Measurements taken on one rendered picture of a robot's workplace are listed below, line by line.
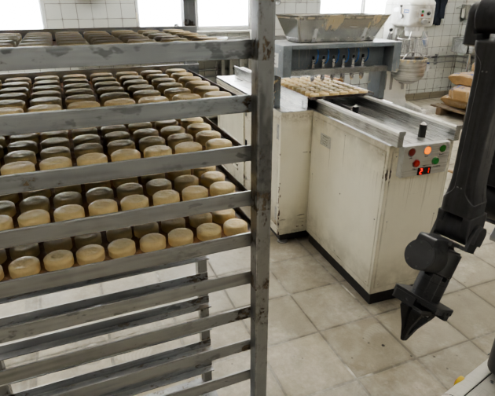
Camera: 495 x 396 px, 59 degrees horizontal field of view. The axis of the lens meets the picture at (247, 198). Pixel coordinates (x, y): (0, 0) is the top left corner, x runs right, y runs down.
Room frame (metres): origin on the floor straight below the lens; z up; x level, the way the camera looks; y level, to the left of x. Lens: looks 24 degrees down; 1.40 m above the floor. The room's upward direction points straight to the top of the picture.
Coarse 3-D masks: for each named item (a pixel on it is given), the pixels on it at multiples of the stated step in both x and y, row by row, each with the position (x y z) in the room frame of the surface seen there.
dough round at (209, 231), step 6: (210, 222) 0.81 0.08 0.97; (198, 228) 0.79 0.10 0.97; (204, 228) 0.79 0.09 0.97; (210, 228) 0.79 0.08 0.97; (216, 228) 0.79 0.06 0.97; (198, 234) 0.77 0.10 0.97; (204, 234) 0.76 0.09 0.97; (210, 234) 0.76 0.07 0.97; (216, 234) 0.77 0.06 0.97; (204, 240) 0.76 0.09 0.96
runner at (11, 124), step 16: (240, 96) 0.75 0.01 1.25; (32, 112) 0.63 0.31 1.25; (48, 112) 0.64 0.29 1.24; (64, 112) 0.65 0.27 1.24; (80, 112) 0.66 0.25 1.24; (96, 112) 0.66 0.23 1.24; (112, 112) 0.67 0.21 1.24; (128, 112) 0.68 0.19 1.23; (144, 112) 0.69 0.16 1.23; (160, 112) 0.70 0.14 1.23; (176, 112) 0.71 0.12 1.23; (192, 112) 0.72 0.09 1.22; (208, 112) 0.73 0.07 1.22; (224, 112) 0.74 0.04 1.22; (240, 112) 0.75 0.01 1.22; (0, 128) 0.61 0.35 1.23; (16, 128) 0.62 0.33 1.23; (32, 128) 0.63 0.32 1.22; (48, 128) 0.64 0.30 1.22; (64, 128) 0.65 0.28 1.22; (80, 128) 0.65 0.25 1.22
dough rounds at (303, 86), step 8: (288, 80) 2.86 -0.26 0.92; (296, 80) 2.88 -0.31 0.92; (304, 80) 2.85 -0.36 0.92; (320, 80) 2.86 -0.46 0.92; (328, 80) 2.88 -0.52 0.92; (336, 80) 2.85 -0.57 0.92; (288, 88) 2.69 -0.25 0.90; (296, 88) 2.62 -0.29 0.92; (304, 88) 2.58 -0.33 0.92; (312, 88) 2.59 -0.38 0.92; (320, 88) 2.60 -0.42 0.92; (328, 88) 2.62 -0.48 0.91; (336, 88) 2.58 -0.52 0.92; (344, 88) 2.59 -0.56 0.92; (352, 88) 2.61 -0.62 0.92; (360, 88) 2.58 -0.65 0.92; (312, 96) 2.41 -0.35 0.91; (320, 96) 2.44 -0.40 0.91
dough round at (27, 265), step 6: (18, 258) 0.67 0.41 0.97; (24, 258) 0.67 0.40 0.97; (30, 258) 0.67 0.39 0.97; (36, 258) 0.67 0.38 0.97; (12, 264) 0.65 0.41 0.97; (18, 264) 0.65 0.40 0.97; (24, 264) 0.65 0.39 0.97; (30, 264) 0.65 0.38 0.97; (36, 264) 0.66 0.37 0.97; (12, 270) 0.64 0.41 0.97; (18, 270) 0.64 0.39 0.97; (24, 270) 0.64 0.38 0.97; (30, 270) 0.64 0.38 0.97; (36, 270) 0.65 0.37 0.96; (12, 276) 0.64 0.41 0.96; (18, 276) 0.63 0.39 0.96; (24, 276) 0.64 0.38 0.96
